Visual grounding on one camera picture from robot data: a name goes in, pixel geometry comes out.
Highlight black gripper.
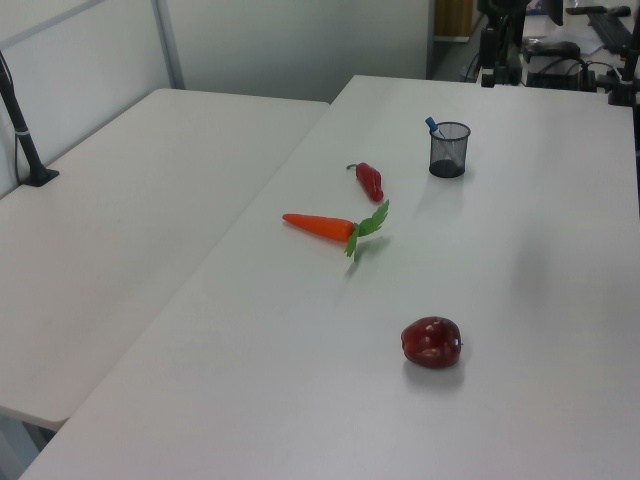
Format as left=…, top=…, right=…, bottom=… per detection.
left=477, top=0, right=528, bottom=89

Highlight white marker pen blue cap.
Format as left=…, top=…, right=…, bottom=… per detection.
left=425, top=116, right=452, bottom=157

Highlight black mesh pen holder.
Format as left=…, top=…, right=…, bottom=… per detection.
left=428, top=120, right=472, bottom=179

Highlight black electronics box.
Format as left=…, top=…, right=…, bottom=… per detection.
left=524, top=58, right=602, bottom=92

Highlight wooden door panel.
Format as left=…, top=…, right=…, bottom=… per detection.
left=433, top=0, right=474, bottom=42

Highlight black keyboard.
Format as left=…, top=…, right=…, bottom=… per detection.
left=585, top=5, right=635, bottom=52

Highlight red toy chili pepper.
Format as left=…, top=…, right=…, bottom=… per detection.
left=345, top=162, right=386, bottom=204

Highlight orange toy carrot green leaves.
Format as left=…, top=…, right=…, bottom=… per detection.
left=282, top=199, right=391, bottom=262

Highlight dark red toy apple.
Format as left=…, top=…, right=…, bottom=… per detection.
left=400, top=315, right=464, bottom=370

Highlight black table clamp mount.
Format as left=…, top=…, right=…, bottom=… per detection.
left=606, top=39, right=640, bottom=107

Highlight grey partition frame post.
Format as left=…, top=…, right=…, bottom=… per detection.
left=151, top=0, right=187, bottom=92

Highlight black camera stand pole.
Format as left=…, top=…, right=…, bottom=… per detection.
left=0, top=49, right=61, bottom=188

